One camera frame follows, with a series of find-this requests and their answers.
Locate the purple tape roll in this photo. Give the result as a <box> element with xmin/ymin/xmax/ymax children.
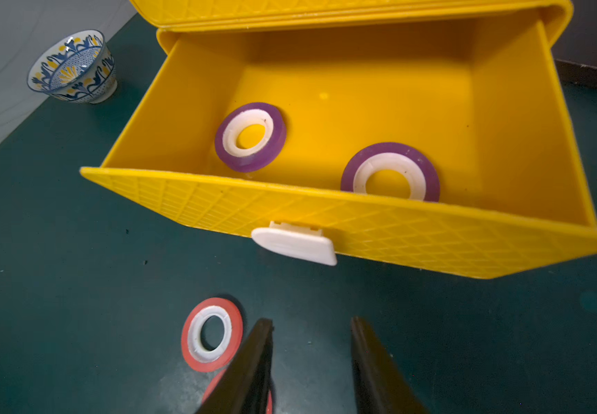
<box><xmin>214</xmin><ymin>103</ymin><xmax>287</xmax><ymax>173</ymax></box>
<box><xmin>340</xmin><ymin>142</ymin><xmax>441</xmax><ymax>202</ymax></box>

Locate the yellow plastic drawer cabinet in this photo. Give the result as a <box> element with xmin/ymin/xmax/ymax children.
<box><xmin>80</xmin><ymin>1</ymin><xmax>597</xmax><ymax>279</ymax></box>

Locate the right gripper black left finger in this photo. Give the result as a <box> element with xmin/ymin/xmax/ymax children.
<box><xmin>197</xmin><ymin>318</ymin><xmax>273</xmax><ymax>414</ymax></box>

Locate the blue yellow patterned plate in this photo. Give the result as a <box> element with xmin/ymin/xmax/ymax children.
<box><xmin>27</xmin><ymin>29</ymin><xmax>118</xmax><ymax>105</ymax></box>

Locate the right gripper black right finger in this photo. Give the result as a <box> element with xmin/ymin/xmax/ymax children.
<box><xmin>351</xmin><ymin>317</ymin><xmax>428</xmax><ymax>413</ymax></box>

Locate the red tape roll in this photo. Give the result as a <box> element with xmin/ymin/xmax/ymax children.
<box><xmin>201</xmin><ymin>368</ymin><xmax>274</xmax><ymax>414</ymax></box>
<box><xmin>180</xmin><ymin>297</ymin><xmax>244</xmax><ymax>373</ymax></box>

